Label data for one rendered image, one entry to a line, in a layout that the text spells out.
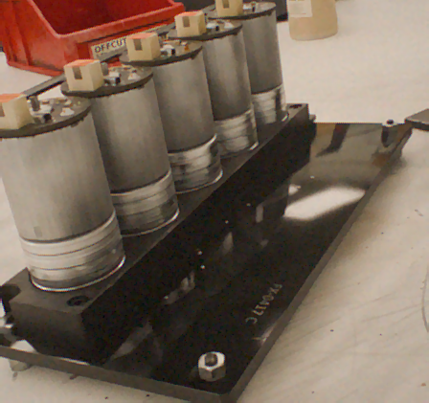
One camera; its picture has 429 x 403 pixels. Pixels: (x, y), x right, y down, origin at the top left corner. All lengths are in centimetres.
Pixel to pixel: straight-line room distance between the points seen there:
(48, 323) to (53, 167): 4
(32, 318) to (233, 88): 10
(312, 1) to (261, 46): 23
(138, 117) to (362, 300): 8
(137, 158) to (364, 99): 18
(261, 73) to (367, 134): 5
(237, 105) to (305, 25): 26
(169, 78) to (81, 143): 5
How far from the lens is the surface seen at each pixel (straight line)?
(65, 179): 16
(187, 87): 20
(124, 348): 17
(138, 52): 20
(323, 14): 48
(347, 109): 33
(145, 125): 18
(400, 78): 37
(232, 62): 23
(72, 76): 18
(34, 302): 17
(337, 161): 25
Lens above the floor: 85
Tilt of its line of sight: 24 degrees down
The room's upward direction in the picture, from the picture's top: 10 degrees counter-clockwise
